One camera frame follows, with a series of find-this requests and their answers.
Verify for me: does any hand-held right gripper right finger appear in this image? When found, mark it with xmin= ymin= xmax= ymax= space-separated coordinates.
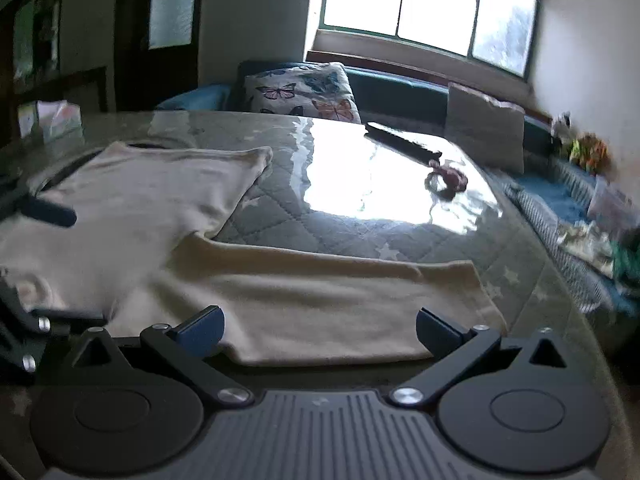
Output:
xmin=387 ymin=306 xmax=569 ymax=407

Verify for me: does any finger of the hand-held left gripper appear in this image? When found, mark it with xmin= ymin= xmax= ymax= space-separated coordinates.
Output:
xmin=0 ymin=274 xmax=108 ymax=377
xmin=0 ymin=170 xmax=79 ymax=229

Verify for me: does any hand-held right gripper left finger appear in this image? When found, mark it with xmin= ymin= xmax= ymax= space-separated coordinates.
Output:
xmin=72 ymin=305 xmax=255 ymax=408

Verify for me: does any cream knit garment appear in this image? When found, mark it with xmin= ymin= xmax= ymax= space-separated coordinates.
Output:
xmin=0 ymin=141 xmax=509 ymax=367

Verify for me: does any tissue box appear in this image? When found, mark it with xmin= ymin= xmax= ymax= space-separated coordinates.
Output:
xmin=17 ymin=101 xmax=84 ymax=144

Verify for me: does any grey quilted star table cover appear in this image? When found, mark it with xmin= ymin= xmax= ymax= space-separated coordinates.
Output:
xmin=0 ymin=110 xmax=637 ymax=480

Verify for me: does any dark wooden cabinet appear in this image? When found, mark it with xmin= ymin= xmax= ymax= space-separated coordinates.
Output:
xmin=0 ymin=0 xmax=109 ymax=150

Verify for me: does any pale yellow cloth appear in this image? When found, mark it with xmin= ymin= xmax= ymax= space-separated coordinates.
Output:
xmin=556 ymin=219 xmax=617 ymax=277

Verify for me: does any dark wooden door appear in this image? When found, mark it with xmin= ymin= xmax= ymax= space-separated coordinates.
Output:
xmin=114 ymin=0 xmax=207 ymax=112

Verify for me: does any black remote control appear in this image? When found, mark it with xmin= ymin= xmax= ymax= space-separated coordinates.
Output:
xmin=363 ymin=121 xmax=444 ymax=166

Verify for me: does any green cloth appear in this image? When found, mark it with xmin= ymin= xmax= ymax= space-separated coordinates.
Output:
xmin=612 ymin=244 xmax=640 ymax=287

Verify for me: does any plain white pillow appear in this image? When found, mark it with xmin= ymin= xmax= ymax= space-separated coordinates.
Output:
xmin=445 ymin=82 xmax=526 ymax=175

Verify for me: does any clear plastic container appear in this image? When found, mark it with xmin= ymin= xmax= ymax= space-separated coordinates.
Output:
xmin=587 ymin=176 xmax=637 ymax=234

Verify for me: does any black and white plush toy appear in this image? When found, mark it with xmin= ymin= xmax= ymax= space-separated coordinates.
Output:
xmin=551 ymin=111 xmax=574 ymax=154

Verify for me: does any blue sofa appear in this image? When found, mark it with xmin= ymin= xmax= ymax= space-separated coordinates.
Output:
xmin=155 ymin=60 xmax=640 ymax=332

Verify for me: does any orange tiger plush toy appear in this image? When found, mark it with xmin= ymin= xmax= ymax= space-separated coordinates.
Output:
xmin=587 ymin=135 xmax=612 ymax=174

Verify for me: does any butterfly print pillow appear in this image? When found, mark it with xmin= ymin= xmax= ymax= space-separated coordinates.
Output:
xmin=244 ymin=62 xmax=362 ymax=125

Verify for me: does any green framed window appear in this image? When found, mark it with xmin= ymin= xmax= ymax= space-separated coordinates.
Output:
xmin=319 ymin=0 xmax=544 ymax=82

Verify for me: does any pink hair tie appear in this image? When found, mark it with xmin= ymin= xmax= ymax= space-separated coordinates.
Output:
xmin=425 ymin=159 xmax=470 ymax=201

